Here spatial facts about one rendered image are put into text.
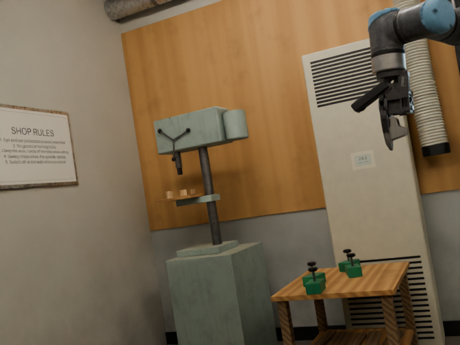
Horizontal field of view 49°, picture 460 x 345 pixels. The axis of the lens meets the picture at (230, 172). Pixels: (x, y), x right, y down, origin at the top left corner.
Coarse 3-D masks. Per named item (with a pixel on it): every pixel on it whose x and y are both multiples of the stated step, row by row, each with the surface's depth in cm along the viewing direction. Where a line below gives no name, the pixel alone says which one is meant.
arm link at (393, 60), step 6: (384, 54) 135; (390, 54) 135; (396, 54) 135; (402, 54) 136; (372, 60) 138; (378, 60) 136; (384, 60) 135; (390, 60) 135; (396, 60) 135; (402, 60) 136; (372, 66) 139; (378, 66) 137; (384, 66) 135; (390, 66) 135; (396, 66) 135; (402, 66) 135; (372, 72) 139; (378, 72) 138
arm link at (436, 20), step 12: (432, 0) 125; (444, 0) 126; (396, 12) 133; (408, 12) 129; (420, 12) 126; (432, 12) 124; (444, 12) 126; (396, 24) 132; (408, 24) 129; (420, 24) 127; (432, 24) 125; (444, 24) 125; (408, 36) 131; (420, 36) 130; (432, 36) 130; (444, 36) 132
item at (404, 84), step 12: (384, 72) 136; (396, 72) 136; (408, 72) 136; (396, 84) 137; (408, 84) 135; (384, 96) 137; (396, 96) 135; (408, 96) 133; (384, 108) 136; (396, 108) 136; (408, 108) 134
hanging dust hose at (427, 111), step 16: (400, 0) 291; (416, 0) 290; (416, 48) 287; (416, 64) 288; (416, 80) 288; (432, 80) 287; (416, 96) 288; (432, 96) 285; (416, 112) 290; (432, 112) 285; (432, 128) 284; (432, 144) 284; (448, 144) 286
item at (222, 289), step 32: (160, 128) 319; (192, 128) 309; (224, 128) 307; (192, 192) 333; (192, 256) 305; (224, 256) 285; (256, 256) 315; (192, 288) 294; (224, 288) 286; (256, 288) 307; (192, 320) 295; (224, 320) 286; (256, 320) 300
